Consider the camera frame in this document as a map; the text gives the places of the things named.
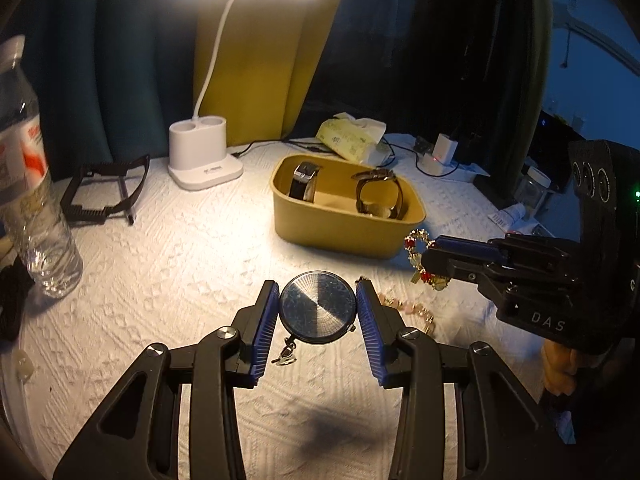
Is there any gold red bead bracelet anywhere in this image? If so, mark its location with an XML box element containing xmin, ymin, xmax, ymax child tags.
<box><xmin>403</xmin><ymin>227</ymin><xmax>449</xmax><ymax>292</ymax></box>

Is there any pink gold chain bracelet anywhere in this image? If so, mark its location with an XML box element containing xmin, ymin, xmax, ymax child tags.
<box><xmin>380</xmin><ymin>292</ymin><xmax>440</xmax><ymax>336</ymax></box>

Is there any round pocket watch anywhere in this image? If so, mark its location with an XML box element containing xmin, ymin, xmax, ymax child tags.
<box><xmin>271</xmin><ymin>271</ymin><xmax>357</xmax><ymax>366</ymax></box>

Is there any person's right hand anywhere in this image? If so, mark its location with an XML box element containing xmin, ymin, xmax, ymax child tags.
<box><xmin>541</xmin><ymin>340</ymin><xmax>591</xmax><ymax>396</ymax></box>

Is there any white tube with barcode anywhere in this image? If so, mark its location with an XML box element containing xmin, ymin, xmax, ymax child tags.
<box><xmin>488</xmin><ymin>203</ymin><xmax>526</xmax><ymax>232</ymax></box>

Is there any white power adapter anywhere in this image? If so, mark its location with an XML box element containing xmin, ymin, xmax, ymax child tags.
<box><xmin>432</xmin><ymin>133</ymin><xmax>458</xmax><ymax>166</ymax></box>

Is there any yellow tissue pack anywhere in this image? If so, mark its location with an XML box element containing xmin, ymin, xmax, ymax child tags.
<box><xmin>316</xmin><ymin>113</ymin><xmax>392</xmax><ymax>166</ymax></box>

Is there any white quilted table cloth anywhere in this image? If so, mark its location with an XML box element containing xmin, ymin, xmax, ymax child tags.
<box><xmin>8</xmin><ymin>142</ymin><xmax>542</xmax><ymax>479</ymax></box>

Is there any plastic water bottle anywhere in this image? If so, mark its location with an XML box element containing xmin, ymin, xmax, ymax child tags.
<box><xmin>0</xmin><ymin>35</ymin><xmax>82</xmax><ymax>299</ymax></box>

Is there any white desk lamp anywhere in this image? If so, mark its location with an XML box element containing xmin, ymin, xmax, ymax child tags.
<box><xmin>164</xmin><ymin>0</ymin><xmax>331</xmax><ymax>192</ymax></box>

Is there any yellow curtain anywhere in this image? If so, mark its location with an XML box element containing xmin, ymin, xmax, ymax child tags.
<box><xmin>200</xmin><ymin>0</ymin><xmax>341</xmax><ymax>146</ymax></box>

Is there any dark teal curtain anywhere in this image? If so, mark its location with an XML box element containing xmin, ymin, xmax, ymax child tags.
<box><xmin>1</xmin><ymin>0</ymin><xmax>196</xmax><ymax>180</ymax></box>

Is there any brown leather strap watch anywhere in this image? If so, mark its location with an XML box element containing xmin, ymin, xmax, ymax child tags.
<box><xmin>352</xmin><ymin>168</ymin><xmax>405</xmax><ymax>220</ymax></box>

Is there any black cable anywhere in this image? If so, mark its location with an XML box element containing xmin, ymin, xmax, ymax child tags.
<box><xmin>229</xmin><ymin>138</ymin><xmax>461</xmax><ymax>180</ymax></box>

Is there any black strap silver watch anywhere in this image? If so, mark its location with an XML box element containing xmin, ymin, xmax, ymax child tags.
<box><xmin>288</xmin><ymin>160</ymin><xmax>321</xmax><ymax>203</ymax></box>

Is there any black plastic frame stand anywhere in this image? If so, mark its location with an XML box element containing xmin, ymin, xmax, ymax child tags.
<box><xmin>60</xmin><ymin>155</ymin><xmax>151</xmax><ymax>226</ymax></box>

